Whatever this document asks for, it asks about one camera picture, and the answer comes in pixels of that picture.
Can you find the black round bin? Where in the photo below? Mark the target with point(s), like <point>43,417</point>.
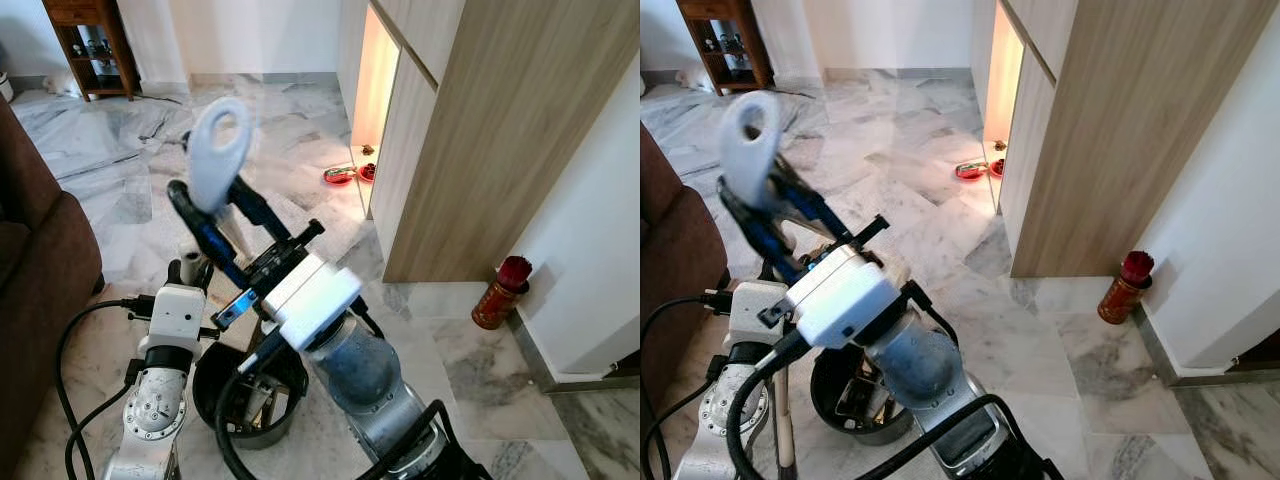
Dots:
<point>215,385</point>
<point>830,385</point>

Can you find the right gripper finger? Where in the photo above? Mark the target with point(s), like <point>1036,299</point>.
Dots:
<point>755,235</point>
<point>810,210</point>
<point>262,210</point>
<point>205,235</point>

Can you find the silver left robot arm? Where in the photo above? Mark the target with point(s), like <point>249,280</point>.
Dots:
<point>155,410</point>
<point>720,410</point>

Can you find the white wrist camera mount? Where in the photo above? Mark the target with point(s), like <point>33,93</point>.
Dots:
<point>845,300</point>
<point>315,300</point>
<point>177,318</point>
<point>750,315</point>

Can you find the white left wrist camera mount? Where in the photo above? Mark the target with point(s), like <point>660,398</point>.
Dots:
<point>750,315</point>
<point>177,318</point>

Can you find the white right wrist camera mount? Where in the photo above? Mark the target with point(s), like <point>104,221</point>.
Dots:
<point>315,300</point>
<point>845,300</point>

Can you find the dark wooden shelf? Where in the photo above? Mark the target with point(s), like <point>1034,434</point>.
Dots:
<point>122,50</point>
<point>757,45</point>

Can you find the brown canister with red top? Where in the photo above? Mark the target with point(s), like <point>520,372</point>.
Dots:
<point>495,300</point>
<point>1120,295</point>

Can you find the light wooden cabinet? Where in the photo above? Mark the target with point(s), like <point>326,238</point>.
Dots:
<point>1130,130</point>
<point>500,130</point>

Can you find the brown sofa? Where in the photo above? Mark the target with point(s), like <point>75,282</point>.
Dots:
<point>40,270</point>
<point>680,250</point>

